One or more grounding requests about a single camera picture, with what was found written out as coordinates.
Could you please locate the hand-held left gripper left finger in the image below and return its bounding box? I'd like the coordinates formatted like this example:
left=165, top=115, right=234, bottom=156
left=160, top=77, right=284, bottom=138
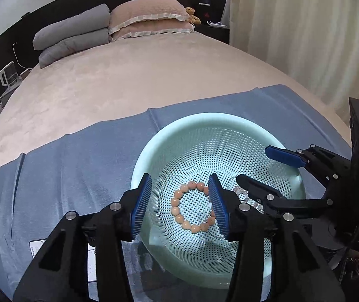
left=12, top=173, right=153, bottom=302

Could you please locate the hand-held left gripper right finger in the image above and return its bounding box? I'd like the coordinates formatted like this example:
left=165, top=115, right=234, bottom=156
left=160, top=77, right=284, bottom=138
left=207, top=173, right=347, bottom=302

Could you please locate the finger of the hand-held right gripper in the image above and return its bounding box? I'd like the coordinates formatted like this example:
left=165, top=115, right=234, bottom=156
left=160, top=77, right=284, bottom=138
left=236, top=174, right=337, bottom=218
left=265, top=144, right=352, bottom=196

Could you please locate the clear crystal bracelet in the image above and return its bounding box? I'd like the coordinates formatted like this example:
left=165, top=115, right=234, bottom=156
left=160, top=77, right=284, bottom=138
left=234, top=186, right=264, bottom=213

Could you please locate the pink bead bracelet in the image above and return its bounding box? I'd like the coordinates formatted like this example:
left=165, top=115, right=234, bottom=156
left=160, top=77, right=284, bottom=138
left=171, top=181, right=218, bottom=234

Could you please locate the light green perforated basket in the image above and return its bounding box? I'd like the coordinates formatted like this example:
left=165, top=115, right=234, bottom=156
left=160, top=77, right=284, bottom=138
left=130, top=112, right=306, bottom=289

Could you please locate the blue cloth mat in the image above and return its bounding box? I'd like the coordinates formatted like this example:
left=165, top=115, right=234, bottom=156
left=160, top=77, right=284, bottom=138
left=0, top=84, right=354, bottom=302

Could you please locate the white paper sheet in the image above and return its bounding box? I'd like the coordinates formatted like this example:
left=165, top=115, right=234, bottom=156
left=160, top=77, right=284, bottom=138
left=28, top=238, right=99, bottom=286

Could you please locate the cream curtain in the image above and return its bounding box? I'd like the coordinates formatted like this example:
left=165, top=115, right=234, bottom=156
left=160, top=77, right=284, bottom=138
left=229, top=0, right=359, bottom=133

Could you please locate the beige bed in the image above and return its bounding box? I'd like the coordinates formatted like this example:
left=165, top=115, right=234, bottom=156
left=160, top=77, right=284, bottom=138
left=0, top=26, right=356, bottom=177

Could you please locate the black nightstand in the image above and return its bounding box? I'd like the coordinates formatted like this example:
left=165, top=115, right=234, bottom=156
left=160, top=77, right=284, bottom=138
left=202, top=23, right=230, bottom=45

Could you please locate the brown teddy bear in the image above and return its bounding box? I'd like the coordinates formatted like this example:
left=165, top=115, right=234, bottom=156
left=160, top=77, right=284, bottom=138
left=184, top=7, right=202, bottom=26

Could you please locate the grey pillow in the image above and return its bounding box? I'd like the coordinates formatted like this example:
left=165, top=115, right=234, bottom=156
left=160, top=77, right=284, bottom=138
left=38, top=28, right=110, bottom=69
left=32, top=3, right=111, bottom=51

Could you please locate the pink frilled pillow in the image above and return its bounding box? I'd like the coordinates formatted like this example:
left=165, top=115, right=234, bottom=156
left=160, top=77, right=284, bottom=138
left=108, top=0, right=190, bottom=35
left=110, top=21, right=195, bottom=42

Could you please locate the white small device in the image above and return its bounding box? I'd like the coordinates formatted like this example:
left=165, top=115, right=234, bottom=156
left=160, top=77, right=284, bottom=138
left=0, top=61, right=22, bottom=88

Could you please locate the black headboard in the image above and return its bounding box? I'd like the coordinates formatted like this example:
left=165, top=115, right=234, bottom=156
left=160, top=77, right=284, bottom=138
left=0, top=0, right=230, bottom=107

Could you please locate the white cable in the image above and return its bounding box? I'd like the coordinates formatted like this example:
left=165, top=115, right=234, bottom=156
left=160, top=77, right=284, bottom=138
left=12, top=42, right=39, bottom=70

